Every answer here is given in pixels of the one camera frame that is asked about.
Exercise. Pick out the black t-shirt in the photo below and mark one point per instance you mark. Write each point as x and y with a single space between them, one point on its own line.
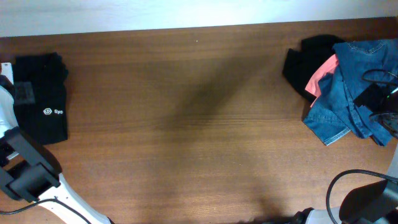
40 100

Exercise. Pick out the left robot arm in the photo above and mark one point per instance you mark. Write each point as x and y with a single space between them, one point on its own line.
30 172

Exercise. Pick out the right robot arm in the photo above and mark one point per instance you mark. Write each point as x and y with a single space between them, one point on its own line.
276 170

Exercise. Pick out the pink paper tag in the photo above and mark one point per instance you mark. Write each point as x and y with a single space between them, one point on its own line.
327 68

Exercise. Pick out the blue denim jeans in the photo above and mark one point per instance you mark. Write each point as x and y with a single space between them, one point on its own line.
360 64

